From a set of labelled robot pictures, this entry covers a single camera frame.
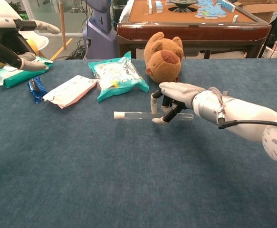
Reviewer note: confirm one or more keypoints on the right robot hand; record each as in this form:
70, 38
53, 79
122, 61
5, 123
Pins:
181, 92

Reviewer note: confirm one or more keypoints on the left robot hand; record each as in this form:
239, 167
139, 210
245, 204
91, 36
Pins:
0, 16

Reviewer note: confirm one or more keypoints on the clear plastic tube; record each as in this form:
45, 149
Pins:
138, 115

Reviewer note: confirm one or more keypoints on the white rubber stopper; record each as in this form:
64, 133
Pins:
118, 115

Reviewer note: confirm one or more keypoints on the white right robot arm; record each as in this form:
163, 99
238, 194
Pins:
247, 114

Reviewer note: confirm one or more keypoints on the brown capybara plush toy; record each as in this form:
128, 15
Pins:
163, 61

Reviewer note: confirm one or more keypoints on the yellow plush toy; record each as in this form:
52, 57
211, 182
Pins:
33, 46

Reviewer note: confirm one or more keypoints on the white plastic chair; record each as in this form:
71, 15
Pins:
42, 41

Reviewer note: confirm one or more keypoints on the wooden pole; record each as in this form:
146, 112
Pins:
62, 14

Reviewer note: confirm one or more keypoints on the brown mahjong table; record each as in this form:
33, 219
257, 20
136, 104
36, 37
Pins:
193, 31

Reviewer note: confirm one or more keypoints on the teal snack bag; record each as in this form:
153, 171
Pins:
119, 76

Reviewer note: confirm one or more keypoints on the green wet wipes pack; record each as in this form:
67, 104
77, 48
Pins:
19, 78

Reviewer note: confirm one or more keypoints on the blue snack wrapper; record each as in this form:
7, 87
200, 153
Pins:
35, 89

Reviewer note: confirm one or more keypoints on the blue mahjong tile pile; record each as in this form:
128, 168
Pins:
212, 9

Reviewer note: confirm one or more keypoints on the white mahjong tile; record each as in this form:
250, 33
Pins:
235, 18

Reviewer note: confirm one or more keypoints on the white pink paper pouch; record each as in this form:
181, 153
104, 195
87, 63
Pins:
69, 91

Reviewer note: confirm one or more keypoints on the blue table cloth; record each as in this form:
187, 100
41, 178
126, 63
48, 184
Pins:
105, 171

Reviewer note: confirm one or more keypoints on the black tripod stand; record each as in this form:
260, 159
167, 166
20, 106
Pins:
271, 31

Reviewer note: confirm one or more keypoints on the brown cardboard box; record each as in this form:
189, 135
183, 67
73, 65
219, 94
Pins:
261, 9

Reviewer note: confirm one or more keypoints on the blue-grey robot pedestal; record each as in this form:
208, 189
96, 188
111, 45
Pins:
100, 35

